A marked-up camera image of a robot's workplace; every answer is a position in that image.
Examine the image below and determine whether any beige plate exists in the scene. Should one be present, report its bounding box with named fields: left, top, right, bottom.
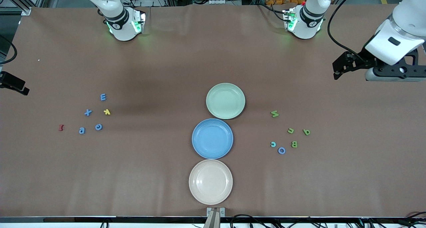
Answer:
left=188, top=159, right=233, bottom=205

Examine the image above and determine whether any pale green plate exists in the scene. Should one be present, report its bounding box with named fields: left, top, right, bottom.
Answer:
left=206, top=83, right=246, bottom=120

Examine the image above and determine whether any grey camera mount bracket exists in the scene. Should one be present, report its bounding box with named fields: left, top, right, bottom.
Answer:
left=203, top=207, right=226, bottom=228

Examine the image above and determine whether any black table edge rail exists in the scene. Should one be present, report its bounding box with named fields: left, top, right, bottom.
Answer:
left=0, top=216, right=426, bottom=224

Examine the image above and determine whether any brown table cover sheet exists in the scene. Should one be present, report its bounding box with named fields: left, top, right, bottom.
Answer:
left=0, top=3, right=426, bottom=218

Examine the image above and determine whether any black floor cable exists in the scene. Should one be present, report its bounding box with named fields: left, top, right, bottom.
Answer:
left=230, top=214, right=267, bottom=228

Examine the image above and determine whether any blue plate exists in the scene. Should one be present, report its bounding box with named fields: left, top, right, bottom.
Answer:
left=192, top=118, right=234, bottom=159

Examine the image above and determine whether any aluminium frame profile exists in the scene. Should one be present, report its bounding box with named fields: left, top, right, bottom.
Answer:
left=0, top=0, right=44, bottom=16

